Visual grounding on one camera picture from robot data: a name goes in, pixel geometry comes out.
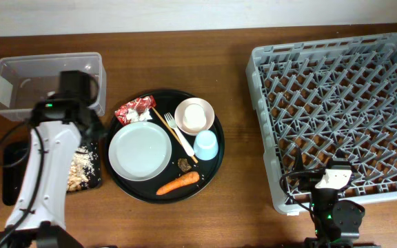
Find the light blue cup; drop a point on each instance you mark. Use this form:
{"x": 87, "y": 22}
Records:
{"x": 205, "y": 145}

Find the clear plastic bin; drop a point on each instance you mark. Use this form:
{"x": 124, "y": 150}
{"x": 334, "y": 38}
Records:
{"x": 26, "y": 80}

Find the red crumpled snack wrapper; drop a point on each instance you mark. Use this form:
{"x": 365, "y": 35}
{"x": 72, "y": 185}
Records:
{"x": 136, "y": 110}

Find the rice and peanut leftovers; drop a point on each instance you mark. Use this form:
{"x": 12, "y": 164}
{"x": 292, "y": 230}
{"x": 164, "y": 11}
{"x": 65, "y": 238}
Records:
{"x": 85, "y": 170}

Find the black rectangular tray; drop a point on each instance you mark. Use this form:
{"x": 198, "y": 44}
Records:
{"x": 13, "y": 176}

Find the round black serving tray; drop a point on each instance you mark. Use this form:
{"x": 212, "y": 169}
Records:
{"x": 167, "y": 101}

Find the grey dishwasher rack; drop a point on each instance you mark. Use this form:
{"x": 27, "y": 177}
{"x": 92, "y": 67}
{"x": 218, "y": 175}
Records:
{"x": 322, "y": 96}

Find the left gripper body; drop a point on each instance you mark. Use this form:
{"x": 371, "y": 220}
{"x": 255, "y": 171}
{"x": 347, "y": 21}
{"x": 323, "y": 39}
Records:
{"x": 96, "y": 133}

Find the orange carrot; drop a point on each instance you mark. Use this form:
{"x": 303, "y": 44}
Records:
{"x": 184, "y": 180}

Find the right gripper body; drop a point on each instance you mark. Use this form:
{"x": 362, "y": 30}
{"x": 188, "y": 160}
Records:
{"x": 309, "y": 180}

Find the white plastic fork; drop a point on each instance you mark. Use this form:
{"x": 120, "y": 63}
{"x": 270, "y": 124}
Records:
{"x": 185, "y": 144}

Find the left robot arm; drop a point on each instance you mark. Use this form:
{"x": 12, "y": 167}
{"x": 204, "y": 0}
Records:
{"x": 57, "y": 126}

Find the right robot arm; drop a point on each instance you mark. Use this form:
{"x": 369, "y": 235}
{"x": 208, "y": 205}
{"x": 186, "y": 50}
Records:
{"x": 336, "y": 221}

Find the grey dinner plate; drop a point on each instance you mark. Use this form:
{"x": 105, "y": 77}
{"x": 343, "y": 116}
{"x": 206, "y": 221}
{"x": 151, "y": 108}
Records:
{"x": 140, "y": 151}

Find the wooden chopstick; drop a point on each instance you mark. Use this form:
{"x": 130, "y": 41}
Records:
{"x": 169, "y": 128}

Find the brown food scrap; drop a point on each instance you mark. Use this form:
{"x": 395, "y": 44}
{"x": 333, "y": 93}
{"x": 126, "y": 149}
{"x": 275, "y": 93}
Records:
{"x": 183, "y": 165}

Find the pink bowl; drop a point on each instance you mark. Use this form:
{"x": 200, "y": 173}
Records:
{"x": 179, "y": 113}

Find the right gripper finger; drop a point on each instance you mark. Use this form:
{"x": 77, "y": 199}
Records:
{"x": 298, "y": 161}
{"x": 339, "y": 161}

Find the white cup in bowl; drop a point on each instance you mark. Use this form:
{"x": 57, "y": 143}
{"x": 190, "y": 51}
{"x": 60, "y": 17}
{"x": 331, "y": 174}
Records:
{"x": 194, "y": 117}

